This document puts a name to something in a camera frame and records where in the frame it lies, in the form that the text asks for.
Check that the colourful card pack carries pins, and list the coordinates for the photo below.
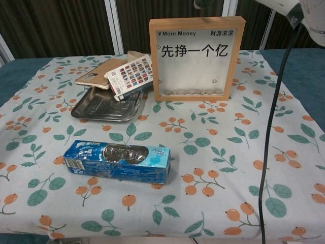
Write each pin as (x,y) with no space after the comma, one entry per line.
(132,73)

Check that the kraft spiral notebook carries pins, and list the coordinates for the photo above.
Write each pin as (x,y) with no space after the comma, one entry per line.
(101,73)

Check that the blue cookie box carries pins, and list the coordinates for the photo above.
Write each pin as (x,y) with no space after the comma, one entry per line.
(114,162)

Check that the stainless steel tray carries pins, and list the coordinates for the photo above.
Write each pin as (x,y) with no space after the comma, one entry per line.
(101,109)

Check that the floral leaf print tablecloth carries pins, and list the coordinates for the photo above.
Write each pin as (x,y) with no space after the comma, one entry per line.
(203,127)

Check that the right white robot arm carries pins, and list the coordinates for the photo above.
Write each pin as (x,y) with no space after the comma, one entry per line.
(313,23)

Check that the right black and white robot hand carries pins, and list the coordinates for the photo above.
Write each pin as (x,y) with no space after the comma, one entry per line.
(202,3)

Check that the dark folding screen white frame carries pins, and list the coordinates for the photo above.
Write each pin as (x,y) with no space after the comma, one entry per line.
(63,25)

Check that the wooden framed money box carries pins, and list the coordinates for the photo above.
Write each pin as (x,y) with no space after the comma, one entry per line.
(198,73)

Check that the teal table cover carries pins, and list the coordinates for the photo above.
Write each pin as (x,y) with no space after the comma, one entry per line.
(304,66)

